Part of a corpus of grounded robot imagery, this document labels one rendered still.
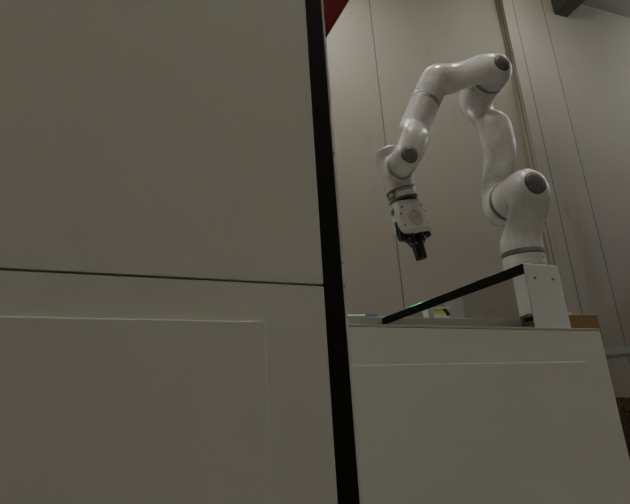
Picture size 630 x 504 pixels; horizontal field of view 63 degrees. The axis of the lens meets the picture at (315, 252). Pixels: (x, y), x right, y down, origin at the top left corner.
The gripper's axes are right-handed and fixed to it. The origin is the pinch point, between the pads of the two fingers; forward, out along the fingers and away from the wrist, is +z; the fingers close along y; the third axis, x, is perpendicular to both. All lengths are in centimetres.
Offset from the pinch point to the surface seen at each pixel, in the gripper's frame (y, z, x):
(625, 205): 469, -64, 226
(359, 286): 125, -33, 244
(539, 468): -27, 47, -46
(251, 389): -76, 24, -66
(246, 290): -74, 15, -66
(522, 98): 370, -196, 223
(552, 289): -3.1, 20.4, -40.0
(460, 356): -35, 28, -46
